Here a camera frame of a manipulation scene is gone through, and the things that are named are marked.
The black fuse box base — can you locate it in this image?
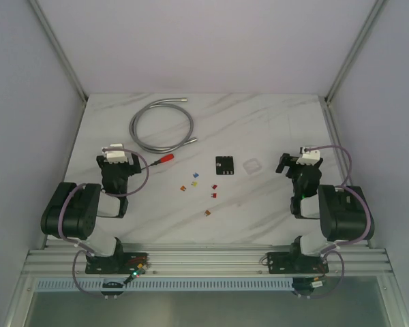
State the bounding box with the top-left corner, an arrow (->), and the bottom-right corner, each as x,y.
215,156 -> 234,176

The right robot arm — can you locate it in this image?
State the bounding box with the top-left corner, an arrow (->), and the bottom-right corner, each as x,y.
275,153 -> 375,272

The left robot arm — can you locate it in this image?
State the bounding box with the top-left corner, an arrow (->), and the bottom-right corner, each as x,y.
40,151 -> 142,274

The clear fuse box cover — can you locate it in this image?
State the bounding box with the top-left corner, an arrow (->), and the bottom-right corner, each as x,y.
243,158 -> 262,175

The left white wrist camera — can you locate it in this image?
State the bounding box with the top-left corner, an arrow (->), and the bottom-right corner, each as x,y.
102,143 -> 128,164

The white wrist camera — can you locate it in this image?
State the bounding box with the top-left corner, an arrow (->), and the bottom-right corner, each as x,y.
102,143 -> 128,164
296,146 -> 321,166

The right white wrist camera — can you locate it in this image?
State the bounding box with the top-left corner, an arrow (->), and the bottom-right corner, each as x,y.
296,146 -> 321,166

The grey coiled metal hose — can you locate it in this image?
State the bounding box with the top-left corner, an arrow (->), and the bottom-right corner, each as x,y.
128,97 -> 199,153

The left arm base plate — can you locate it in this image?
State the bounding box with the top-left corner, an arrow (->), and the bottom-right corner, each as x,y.
85,252 -> 148,275

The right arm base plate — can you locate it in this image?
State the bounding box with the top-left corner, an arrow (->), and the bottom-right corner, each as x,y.
266,252 -> 329,275

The aluminium rail frame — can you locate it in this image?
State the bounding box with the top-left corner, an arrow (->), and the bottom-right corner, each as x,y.
22,240 -> 393,277

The white slotted cable duct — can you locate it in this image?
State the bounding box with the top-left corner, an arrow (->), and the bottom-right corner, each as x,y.
35,277 -> 294,292

